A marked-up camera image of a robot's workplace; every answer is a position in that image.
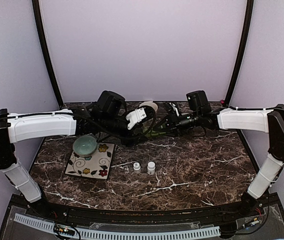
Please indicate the plain celadon green bowl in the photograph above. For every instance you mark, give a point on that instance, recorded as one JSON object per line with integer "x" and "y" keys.
{"x": 85, "y": 145}

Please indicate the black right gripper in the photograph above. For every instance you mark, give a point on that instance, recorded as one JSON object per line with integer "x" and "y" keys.
{"x": 173, "y": 124}

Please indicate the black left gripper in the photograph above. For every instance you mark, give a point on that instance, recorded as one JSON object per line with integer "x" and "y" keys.
{"x": 132, "y": 139}

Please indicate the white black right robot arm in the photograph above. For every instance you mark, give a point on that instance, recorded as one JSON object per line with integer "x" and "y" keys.
{"x": 268, "y": 120}

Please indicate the black frame post left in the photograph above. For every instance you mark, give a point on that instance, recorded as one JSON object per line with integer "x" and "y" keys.
{"x": 45, "y": 51}

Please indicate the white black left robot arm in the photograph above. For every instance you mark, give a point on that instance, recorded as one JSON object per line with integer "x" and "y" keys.
{"x": 100, "y": 116}

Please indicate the green weekly pill organizer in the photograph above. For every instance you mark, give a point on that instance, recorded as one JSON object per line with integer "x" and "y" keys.
{"x": 155, "y": 133}

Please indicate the white slotted cable duct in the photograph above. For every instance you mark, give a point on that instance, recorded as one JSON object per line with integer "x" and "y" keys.
{"x": 103, "y": 231}

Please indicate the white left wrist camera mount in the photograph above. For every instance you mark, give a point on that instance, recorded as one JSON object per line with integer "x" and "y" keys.
{"x": 135, "y": 117}

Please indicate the white mug with coral pattern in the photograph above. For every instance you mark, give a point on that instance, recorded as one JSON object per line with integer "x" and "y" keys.
{"x": 149, "y": 104}

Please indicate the black frame post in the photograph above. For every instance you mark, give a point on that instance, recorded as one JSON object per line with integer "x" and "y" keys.
{"x": 240, "y": 52}
{"x": 45, "y": 51}

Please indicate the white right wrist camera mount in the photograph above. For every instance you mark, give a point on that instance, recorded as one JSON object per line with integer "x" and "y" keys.
{"x": 174, "y": 108}

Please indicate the square floral plate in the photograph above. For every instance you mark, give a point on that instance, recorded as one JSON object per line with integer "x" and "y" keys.
{"x": 95, "y": 166}

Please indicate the black frame post right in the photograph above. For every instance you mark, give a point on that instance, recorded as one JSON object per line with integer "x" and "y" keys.
{"x": 240, "y": 52}

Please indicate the black front table rail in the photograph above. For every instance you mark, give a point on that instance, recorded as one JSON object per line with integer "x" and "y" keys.
{"x": 217, "y": 215}

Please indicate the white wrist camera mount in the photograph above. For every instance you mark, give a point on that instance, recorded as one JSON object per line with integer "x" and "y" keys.
{"x": 174, "y": 108}
{"x": 135, "y": 117}

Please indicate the white pill bottle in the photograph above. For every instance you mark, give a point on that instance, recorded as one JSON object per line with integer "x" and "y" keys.
{"x": 137, "y": 167}
{"x": 151, "y": 168}

